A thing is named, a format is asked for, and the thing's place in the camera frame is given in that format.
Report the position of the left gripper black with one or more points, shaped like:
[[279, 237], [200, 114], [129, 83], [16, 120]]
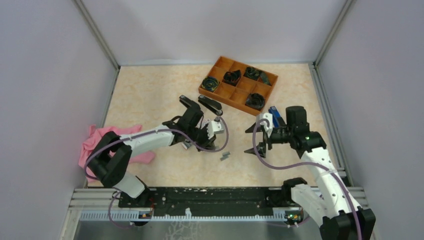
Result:
[[207, 143]]

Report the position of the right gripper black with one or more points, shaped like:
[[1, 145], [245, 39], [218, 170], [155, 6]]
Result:
[[261, 147]]

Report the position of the blue stapler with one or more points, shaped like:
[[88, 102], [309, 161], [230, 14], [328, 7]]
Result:
[[275, 116]]

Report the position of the staple strip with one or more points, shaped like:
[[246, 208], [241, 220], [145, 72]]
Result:
[[226, 153], [224, 158]]

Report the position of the black stapler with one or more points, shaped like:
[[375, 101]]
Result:
[[211, 104], [191, 106]]

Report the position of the tray of staple strips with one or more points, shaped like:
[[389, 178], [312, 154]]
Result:
[[186, 145]]

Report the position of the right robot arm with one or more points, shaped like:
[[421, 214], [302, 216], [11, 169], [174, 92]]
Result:
[[336, 212]]

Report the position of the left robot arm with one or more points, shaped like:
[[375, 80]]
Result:
[[110, 158]]

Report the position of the red white staple box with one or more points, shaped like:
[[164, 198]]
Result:
[[205, 122]]

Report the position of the black coiled item lower right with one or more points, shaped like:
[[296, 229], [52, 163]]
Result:
[[255, 101]]

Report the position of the black coiled item blue-green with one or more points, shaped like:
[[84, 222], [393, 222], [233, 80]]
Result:
[[210, 84]]

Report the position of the orange compartment tray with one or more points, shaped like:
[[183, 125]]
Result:
[[235, 96]]

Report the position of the dark green flat item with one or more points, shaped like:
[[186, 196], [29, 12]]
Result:
[[264, 78]]

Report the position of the black coiled item centre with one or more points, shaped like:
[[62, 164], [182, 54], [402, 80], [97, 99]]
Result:
[[232, 77]]

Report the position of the black coiled item upper right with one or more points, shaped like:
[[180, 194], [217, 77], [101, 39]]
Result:
[[252, 73]]

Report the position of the pink cloth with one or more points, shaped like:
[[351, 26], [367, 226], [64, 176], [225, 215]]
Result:
[[95, 136]]

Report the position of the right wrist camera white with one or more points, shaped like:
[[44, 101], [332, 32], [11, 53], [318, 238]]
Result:
[[266, 120]]

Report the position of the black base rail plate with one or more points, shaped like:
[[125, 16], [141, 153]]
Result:
[[213, 202]]

